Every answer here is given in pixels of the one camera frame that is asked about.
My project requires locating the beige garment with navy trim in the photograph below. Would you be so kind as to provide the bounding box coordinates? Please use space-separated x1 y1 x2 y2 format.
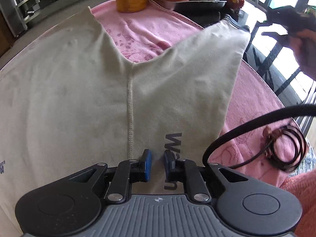
1 8 250 236

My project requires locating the person's right hand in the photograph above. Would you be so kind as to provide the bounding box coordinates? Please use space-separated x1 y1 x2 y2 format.
289 29 315 80

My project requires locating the pink dog-print towel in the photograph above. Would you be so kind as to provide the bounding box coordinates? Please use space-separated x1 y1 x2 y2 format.
92 0 308 192

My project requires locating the black fruit tray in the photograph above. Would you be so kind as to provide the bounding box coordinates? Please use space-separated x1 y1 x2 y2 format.
154 0 227 13

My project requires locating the black coiled cable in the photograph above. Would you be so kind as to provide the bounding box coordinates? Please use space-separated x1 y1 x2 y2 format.
202 103 316 173

